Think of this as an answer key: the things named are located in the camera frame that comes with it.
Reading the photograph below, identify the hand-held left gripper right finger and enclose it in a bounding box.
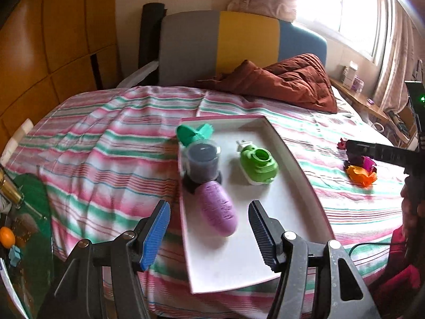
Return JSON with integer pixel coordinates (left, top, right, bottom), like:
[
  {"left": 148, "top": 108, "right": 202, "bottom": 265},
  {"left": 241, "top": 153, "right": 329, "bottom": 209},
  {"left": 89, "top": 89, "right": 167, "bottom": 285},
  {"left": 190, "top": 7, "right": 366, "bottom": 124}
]
[{"left": 248, "top": 200, "right": 382, "bottom": 319}]

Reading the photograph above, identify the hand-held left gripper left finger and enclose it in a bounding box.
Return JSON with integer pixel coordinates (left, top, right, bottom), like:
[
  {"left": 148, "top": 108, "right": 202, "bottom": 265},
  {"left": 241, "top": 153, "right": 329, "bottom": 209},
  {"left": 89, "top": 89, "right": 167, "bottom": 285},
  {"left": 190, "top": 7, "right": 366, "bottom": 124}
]
[{"left": 36, "top": 200, "right": 171, "bottom": 319}]

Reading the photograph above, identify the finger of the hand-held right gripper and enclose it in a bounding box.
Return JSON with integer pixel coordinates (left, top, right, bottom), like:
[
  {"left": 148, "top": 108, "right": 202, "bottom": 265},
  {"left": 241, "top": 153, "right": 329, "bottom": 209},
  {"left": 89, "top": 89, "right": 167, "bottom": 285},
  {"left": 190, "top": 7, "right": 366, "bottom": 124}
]
[{"left": 345, "top": 140, "right": 425, "bottom": 174}]

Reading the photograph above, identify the magenta toy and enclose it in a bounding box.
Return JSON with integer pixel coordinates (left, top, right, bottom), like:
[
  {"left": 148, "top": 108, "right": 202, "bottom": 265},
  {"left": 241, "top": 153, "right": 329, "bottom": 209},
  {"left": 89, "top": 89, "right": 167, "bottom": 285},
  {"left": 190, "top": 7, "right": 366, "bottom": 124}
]
[{"left": 343, "top": 156, "right": 378, "bottom": 173}]

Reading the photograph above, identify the orange toy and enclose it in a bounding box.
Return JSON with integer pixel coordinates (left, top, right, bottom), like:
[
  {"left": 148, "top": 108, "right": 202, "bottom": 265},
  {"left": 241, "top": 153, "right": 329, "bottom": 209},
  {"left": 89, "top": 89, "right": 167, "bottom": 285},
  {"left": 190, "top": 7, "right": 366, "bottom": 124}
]
[{"left": 345, "top": 165, "right": 377, "bottom": 187}]

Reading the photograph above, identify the white tray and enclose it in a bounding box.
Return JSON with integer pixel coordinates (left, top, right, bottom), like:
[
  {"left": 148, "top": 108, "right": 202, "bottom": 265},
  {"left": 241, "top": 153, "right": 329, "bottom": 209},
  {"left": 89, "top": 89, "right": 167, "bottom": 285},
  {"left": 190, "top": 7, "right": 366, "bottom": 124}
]
[{"left": 177, "top": 116, "right": 335, "bottom": 295}]

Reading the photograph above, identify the purple egg toy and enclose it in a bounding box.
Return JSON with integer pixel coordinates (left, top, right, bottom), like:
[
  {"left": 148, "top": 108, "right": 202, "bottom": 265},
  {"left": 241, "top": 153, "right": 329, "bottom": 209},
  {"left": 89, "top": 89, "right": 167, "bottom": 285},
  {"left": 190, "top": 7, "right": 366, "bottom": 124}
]
[{"left": 198, "top": 180, "right": 239, "bottom": 237}]

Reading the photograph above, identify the lime green toy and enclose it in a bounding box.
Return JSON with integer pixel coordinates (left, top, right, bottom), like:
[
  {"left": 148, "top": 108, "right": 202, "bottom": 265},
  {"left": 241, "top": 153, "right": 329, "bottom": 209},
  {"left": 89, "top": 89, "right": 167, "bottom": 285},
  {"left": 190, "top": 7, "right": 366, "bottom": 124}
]
[{"left": 236, "top": 140, "right": 279, "bottom": 185}]

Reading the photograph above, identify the green spool toy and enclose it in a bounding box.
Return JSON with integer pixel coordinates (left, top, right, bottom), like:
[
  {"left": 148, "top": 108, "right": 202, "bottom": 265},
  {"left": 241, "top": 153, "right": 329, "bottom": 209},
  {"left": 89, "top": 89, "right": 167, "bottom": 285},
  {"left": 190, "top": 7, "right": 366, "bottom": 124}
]
[{"left": 176, "top": 123, "right": 215, "bottom": 147}]

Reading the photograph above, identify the person's right hand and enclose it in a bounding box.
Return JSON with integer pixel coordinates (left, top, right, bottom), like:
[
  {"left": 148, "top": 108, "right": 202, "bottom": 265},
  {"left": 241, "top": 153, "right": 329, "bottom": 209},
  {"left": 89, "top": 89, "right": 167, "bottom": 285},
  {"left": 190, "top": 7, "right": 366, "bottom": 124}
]
[{"left": 400, "top": 184, "right": 419, "bottom": 240}]

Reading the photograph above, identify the wooden desk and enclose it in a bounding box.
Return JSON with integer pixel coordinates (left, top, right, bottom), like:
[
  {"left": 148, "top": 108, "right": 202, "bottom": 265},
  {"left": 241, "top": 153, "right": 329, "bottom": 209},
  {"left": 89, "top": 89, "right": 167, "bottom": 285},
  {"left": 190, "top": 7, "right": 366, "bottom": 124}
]
[{"left": 330, "top": 77, "right": 410, "bottom": 143}]

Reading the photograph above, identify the pink patterned curtain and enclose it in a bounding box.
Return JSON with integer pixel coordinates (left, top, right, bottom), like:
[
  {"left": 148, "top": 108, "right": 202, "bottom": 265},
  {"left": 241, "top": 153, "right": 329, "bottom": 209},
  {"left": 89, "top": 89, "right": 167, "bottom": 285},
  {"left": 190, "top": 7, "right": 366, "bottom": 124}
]
[{"left": 373, "top": 0, "right": 422, "bottom": 114}]

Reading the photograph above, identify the white pillow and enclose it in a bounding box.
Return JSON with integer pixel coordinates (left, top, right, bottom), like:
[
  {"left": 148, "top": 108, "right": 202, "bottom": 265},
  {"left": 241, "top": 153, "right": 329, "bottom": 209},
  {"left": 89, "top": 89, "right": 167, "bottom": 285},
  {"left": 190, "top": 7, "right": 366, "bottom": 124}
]
[{"left": 329, "top": 85, "right": 352, "bottom": 117}]

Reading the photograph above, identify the white box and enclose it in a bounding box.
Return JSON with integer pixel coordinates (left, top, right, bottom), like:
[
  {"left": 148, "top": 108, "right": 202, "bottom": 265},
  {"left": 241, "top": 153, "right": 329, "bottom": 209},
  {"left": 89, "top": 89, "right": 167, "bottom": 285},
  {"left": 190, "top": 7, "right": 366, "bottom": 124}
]
[{"left": 342, "top": 61, "right": 358, "bottom": 87}]

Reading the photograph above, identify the striped bed sheet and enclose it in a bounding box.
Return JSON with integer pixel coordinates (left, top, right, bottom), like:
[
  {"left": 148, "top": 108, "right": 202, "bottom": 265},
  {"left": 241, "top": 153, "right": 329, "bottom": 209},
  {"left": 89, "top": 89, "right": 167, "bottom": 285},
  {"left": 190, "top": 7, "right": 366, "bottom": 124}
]
[{"left": 7, "top": 86, "right": 409, "bottom": 316}]

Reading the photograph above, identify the brown quilt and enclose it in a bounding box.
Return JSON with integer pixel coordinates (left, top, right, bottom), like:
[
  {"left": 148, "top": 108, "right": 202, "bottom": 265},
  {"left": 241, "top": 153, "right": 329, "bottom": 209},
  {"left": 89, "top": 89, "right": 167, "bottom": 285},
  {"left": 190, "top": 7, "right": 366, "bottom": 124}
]
[{"left": 196, "top": 53, "right": 338, "bottom": 114}]

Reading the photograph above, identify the green glass table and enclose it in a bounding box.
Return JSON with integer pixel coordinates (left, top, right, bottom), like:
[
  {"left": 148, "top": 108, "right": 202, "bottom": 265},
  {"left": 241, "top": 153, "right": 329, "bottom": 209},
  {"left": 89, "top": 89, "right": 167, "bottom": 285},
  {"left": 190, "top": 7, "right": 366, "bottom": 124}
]
[{"left": 0, "top": 173, "right": 55, "bottom": 319}]

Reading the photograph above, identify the large bright window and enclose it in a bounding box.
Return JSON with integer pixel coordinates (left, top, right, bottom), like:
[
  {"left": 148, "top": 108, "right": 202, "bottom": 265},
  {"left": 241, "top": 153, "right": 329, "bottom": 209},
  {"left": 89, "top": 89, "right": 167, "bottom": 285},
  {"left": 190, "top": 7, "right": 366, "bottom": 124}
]
[{"left": 295, "top": 0, "right": 387, "bottom": 64}]

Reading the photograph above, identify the red cloth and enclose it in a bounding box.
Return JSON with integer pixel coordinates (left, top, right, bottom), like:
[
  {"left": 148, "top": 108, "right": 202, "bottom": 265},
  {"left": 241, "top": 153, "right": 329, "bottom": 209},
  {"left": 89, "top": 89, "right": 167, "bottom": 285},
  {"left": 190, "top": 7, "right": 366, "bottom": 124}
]
[{"left": 368, "top": 229, "right": 425, "bottom": 319}]

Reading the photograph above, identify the orange ball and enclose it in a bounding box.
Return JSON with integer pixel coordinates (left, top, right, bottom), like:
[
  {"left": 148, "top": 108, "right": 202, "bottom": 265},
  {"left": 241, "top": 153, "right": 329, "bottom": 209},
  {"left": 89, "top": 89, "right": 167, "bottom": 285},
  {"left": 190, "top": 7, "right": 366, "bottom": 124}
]
[{"left": 0, "top": 226, "right": 16, "bottom": 248}]

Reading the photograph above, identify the golden bottle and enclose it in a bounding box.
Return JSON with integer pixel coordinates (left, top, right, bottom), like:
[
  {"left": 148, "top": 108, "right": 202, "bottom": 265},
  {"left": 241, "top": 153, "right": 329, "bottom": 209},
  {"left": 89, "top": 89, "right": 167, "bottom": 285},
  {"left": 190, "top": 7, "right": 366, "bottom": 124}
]
[{"left": 0, "top": 169, "right": 25, "bottom": 207}]

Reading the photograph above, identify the white cloth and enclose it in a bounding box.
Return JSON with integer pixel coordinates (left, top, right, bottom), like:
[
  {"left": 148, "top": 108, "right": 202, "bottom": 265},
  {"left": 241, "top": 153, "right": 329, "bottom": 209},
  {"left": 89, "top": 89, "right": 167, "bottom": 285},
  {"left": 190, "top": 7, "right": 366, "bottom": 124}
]
[{"left": 116, "top": 60, "right": 159, "bottom": 89}]

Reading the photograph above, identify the grey yellow blue headboard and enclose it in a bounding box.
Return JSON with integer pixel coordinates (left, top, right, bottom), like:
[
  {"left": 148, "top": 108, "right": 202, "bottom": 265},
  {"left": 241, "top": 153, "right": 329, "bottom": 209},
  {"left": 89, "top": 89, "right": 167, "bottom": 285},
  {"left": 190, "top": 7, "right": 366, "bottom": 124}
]
[{"left": 159, "top": 11, "right": 328, "bottom": 85}]

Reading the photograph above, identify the black rolled mat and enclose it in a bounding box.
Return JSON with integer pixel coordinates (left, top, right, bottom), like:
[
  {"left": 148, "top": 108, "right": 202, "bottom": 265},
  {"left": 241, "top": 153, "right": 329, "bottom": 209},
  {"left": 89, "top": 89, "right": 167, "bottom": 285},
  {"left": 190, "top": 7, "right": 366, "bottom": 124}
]
[{"left": 138, "top": 3, "right": 165, "bottom": 87}]

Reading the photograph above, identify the wooden wardrobe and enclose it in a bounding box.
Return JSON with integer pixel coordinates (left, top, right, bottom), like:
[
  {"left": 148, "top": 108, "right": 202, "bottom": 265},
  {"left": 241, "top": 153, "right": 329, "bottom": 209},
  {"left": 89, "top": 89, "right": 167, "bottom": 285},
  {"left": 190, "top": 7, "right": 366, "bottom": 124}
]
[{"left": 0, "top": 0, "right": 122, "bottom": 140}]

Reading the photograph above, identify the white bed rail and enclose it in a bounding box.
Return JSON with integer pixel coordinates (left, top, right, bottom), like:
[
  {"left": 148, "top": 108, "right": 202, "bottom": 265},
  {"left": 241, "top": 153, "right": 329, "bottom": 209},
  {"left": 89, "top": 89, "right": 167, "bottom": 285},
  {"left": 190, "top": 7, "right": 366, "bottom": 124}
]
[{"left": 2, "top": 120, "right": 34, "bottom": 163}]

